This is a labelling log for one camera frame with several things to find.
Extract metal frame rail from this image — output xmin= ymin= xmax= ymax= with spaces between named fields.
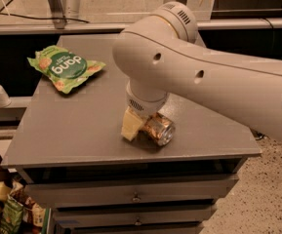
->
xmin=0 ymin=18 xmax=282 ymax=35

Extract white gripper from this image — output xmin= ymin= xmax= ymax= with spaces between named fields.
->
xmin=121 ymin=79 xmax=169 ymax=141

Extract green snack bag in box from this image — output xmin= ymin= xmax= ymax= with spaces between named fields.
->
xmin=0 ymin=195 xmax=23 ymax=234

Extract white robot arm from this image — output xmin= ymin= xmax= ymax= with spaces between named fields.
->
xmin=112 ymin=2 xmax=282 ymax=141

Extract orange soda can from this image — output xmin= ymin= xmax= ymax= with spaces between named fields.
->
xmin=141 ymin=112 xmax=176 ymax=146

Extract grey drawer cabinet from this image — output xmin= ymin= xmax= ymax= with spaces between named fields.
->
xmin=2 ymin=34 xmax=261 ymax=234

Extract yellow snack pack in box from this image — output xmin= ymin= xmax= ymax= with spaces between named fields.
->
xmin=0 ymin=181 xmax=11 ymax=202

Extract green dang snack bag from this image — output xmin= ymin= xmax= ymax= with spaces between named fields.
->
xmin=27 ymin=45 xmax=105 ymax=95

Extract black cable on floor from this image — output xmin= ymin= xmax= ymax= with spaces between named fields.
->
xmin=0 ymin=12 xmax=91 ymax=24

